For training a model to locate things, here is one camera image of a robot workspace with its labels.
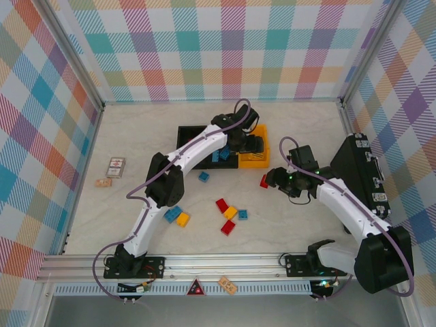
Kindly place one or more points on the aluminium left side rail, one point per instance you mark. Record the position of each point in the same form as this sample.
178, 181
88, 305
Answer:
84, 170

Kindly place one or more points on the aluminium front rail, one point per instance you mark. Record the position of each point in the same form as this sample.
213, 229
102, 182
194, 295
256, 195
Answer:
221, 264

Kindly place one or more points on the black hard carrying case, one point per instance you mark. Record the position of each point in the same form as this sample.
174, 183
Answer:
354, 160

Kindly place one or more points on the aluminium back frame rail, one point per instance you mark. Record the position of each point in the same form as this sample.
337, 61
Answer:
170, 101

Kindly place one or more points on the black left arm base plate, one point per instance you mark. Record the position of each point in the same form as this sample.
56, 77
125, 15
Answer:
155, 265

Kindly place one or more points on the aluminium frame post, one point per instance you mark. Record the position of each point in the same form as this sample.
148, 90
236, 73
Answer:
75, 54
370, 51

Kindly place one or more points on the red triangle warning sticker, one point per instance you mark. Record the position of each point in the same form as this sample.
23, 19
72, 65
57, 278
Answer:
195, 289

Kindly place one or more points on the aluminium left frame post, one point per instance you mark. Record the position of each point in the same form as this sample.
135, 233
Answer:
75, 54

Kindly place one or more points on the yellow plastic bin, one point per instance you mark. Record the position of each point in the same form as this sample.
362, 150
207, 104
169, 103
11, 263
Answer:
253, 163

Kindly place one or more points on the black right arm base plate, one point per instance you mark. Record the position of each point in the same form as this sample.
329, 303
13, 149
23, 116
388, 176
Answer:
294, 265

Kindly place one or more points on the playing card deck box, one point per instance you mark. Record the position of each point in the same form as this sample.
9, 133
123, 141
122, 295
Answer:
116, 167

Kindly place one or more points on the tan printed paper tag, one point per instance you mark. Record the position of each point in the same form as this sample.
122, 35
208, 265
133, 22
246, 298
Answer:
227, 286

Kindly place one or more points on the aluminium right frame post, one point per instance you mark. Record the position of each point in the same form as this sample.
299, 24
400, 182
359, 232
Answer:
370, 51

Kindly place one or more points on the small tan paper tag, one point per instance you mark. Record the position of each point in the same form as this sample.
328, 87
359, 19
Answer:
104, 183

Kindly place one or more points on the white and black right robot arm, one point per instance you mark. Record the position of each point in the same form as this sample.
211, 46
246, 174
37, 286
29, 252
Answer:
381, 262

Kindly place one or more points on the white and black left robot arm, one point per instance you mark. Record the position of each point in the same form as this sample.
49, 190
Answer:
167, 184

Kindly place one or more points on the long blue lego brick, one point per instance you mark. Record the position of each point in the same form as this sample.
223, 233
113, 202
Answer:
172, 214

